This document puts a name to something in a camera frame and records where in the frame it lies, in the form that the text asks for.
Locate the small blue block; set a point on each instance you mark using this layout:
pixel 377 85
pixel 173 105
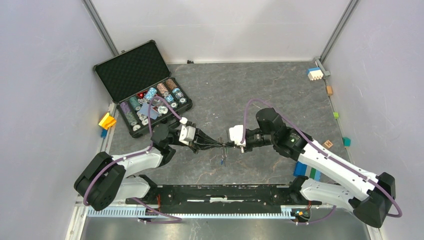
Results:
pixel 104 133

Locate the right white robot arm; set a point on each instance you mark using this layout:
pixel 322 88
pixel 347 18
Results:
pixel 368 196

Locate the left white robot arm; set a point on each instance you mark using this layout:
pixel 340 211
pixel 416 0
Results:
pixel 110 178

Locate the blue green brick stack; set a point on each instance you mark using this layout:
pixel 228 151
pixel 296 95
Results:
pixel 304 170

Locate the blue white toy brick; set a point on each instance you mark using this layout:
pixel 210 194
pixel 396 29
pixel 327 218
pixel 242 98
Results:
pixel 315 74

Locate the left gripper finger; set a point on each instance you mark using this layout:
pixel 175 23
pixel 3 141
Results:
pixel 204 138
pixel 208 146

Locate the grey slotted cable duct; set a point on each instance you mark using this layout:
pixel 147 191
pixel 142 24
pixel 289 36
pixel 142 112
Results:
pixel 142 212

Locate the teal small block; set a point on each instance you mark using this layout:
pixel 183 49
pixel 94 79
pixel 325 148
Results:
pixel 346 141

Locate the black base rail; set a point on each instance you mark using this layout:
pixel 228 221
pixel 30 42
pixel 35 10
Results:
pixel 224 198

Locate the yellow orange toy block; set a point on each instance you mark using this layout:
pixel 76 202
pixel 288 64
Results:
pixel 107 121

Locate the small orange patterned block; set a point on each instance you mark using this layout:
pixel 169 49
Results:
pixel 328 144

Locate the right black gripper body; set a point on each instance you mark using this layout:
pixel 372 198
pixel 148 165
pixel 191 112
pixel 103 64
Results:
pixel 256 138

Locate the black poker chip case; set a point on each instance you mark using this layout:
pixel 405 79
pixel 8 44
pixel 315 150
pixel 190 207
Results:
pixel 140 84

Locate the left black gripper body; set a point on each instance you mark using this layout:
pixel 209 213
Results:
pixel 191 145

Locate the metal key organizer plate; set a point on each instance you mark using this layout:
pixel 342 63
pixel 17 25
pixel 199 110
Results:
pixel 223 155

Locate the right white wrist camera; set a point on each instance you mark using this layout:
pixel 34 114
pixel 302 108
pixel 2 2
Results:
pixel 236 134

